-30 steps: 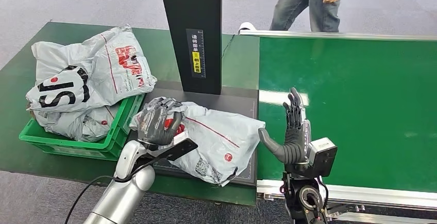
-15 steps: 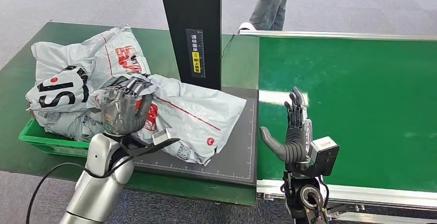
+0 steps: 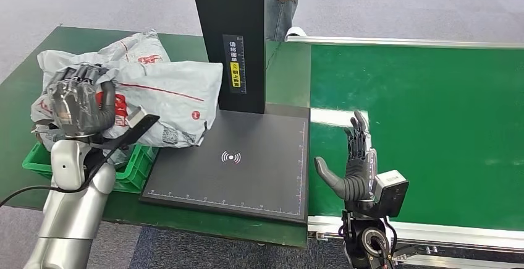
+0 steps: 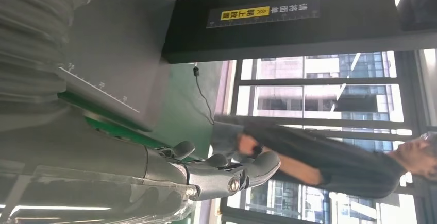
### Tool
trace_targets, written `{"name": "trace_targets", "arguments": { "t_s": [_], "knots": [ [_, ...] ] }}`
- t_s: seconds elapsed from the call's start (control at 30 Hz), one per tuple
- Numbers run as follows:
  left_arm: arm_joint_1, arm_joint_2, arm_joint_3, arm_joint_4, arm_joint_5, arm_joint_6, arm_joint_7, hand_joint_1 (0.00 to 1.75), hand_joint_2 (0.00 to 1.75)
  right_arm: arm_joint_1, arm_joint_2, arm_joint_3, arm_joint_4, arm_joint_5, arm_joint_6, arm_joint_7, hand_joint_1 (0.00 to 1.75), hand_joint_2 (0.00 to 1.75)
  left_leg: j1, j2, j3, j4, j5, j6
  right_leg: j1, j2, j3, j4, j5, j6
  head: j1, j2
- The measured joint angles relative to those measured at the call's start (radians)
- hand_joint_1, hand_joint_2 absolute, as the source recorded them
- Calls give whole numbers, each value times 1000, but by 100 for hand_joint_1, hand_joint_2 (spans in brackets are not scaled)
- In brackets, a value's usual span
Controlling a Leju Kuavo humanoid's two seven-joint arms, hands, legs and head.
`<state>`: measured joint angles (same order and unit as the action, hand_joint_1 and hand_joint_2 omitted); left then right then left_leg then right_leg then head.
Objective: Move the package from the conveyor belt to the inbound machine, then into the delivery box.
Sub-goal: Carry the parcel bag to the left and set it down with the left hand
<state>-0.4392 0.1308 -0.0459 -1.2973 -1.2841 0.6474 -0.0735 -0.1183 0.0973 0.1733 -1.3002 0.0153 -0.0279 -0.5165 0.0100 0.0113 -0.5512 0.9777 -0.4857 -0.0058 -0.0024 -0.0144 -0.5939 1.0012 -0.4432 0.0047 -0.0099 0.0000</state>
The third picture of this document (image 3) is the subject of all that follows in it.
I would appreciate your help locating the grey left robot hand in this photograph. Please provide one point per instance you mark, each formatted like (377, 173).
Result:
(77, 103)

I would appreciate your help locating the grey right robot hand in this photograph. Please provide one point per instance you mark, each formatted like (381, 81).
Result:
(356, 181)

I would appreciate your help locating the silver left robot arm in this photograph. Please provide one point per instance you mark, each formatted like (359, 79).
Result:
(69, 214)

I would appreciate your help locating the green conveyor belt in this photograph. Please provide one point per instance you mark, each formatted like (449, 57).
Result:
(430, 115)

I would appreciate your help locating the black scanning machine with column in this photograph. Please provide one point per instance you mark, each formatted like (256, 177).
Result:
(254, 177)

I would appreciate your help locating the white conveyor roller end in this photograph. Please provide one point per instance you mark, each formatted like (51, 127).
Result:
(295, 32)

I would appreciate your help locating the large grey mailer bag red print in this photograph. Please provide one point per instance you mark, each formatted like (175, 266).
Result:
(135, 46)

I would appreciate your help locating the green plastic crate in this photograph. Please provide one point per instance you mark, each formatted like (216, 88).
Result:
(135, 173)

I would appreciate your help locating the person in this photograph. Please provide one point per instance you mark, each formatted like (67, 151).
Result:
(280, 17)

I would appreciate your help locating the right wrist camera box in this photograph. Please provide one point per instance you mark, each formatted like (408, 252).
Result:
(391, 193)

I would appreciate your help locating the aluminium conveyor side rail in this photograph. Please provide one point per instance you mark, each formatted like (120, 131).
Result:
(409, 42)
(450, 234)

